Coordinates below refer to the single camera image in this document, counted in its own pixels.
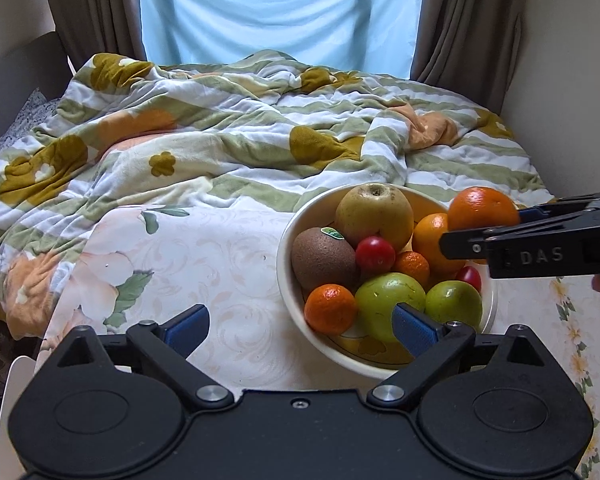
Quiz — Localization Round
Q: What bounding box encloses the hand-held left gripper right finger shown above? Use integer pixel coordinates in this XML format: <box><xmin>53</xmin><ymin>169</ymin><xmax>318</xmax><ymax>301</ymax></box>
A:
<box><xmin>367</xmin><ymin>302</ymin><xmax>546</xmax><ymax>408</ymax></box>

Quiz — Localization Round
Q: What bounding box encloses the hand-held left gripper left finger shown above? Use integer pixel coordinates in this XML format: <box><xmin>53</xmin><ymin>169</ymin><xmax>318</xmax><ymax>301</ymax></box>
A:
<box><xmin>55</xmin><ymin>304</ymin><xmax>235</xmax><ymax>409</ymax></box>

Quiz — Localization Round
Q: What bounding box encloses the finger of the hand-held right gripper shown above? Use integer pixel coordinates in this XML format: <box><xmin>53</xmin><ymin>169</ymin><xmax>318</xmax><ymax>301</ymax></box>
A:
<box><xmin>517</xmin><ymin>192</ymin><xmax>600</xmax><ymax>226</ymax></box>
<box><xmin>439</xmin><ymin>208</ymin><xmax>600</xmax><ymax>261</ymax></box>

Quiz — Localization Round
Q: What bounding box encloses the small red tomato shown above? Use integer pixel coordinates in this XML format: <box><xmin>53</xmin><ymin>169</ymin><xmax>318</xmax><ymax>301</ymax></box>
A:
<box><xmin>455</xmin><ymin>266</ymin><xmax>483</xmax><ymax>293</ymax></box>

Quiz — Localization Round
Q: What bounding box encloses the large orange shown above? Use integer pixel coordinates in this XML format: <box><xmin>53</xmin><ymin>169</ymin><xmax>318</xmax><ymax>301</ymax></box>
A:
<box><xmin>449</xmin><ymin>186</ymin><xmax>522</xmax><ymax>233</ymax></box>

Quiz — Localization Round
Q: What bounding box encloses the large green apple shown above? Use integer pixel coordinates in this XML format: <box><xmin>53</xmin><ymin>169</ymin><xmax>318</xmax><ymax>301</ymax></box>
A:
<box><xmin>355</xmin><ymin>272</ymin><xmax>427</xmax><ymax>343</ymax></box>

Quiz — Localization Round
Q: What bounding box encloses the small green apple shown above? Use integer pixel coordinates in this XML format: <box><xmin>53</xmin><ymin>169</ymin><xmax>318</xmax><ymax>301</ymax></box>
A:
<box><xmin>425</xmin><ymin>280</ymin><xmax>483</xmax><ymax>333</ymax></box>

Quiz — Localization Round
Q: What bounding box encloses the small mandarin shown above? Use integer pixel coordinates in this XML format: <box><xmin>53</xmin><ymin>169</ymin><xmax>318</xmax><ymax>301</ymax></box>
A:
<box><xmin>394</xmin><ymin>251</ymin><xmax>431</xmax><ymax>288</ymax></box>

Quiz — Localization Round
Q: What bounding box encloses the cream ceramic bowl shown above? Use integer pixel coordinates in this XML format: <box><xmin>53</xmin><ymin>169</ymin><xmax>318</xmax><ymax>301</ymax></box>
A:
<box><xmin>277</xmin><ymin>183</ymin><xmax>498</xmax><ymax>381</ymax></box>

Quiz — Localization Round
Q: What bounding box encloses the brown kiwi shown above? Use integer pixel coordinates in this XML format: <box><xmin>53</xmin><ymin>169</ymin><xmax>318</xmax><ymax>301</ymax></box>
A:
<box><xmin>291</xmin><ymin>226</ymin><xmax>358</xmax><ymax>291</ymax></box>

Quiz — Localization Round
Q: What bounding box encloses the yellow pear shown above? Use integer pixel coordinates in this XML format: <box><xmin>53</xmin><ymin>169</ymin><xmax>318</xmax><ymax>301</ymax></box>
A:
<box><xmin>335</xmin><ymin>183</ymin><xmax>415</xmax><ymax>251</ymax></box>

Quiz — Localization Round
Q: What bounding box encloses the white chair back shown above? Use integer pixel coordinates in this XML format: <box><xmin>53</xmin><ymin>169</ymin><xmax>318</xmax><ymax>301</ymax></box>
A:
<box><xmin>0</xmin><ymin>355</ymin><xmax>37</xmax><ymax>480</ymax></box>

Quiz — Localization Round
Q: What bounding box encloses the striped floral blanket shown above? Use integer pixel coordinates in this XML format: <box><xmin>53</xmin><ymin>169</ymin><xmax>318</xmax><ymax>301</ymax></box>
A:
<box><xmin>0</xmin><ymin>50</ymin><xmax>556</xmax><ymax>341</ymax></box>

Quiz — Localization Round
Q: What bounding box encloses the brown curtain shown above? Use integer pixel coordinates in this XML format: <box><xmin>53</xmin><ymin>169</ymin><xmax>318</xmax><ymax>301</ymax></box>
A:
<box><xmin>40</xmin><ymin>0</ymin><xmax>147</xmax><ymax>68</ymax></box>
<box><xmin>410</xmin><ymin>0</ymin><xmax>528</xmax><ymax>111</ymax></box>

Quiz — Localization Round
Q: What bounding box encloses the grey patterned bed sheet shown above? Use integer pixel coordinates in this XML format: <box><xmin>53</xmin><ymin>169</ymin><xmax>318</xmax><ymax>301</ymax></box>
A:
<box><xmin>0</xmin><ymin>87</ymin><xmax>61</xmax><ymax>161</ymax></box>

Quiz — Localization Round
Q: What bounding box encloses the light blue window curtain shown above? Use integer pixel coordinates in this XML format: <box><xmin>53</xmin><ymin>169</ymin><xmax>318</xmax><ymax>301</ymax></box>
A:
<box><xmin>137</xmin><ymin>0</ymin><xmax>426</xmax><ymax>81</ymax></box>

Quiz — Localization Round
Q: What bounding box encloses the grey headboard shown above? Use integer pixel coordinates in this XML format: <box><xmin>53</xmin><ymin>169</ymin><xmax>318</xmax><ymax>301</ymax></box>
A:
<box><xmin>0</xmin><ymin>32</ymin><xmax>76</xmax><ymax>161</ymax></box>

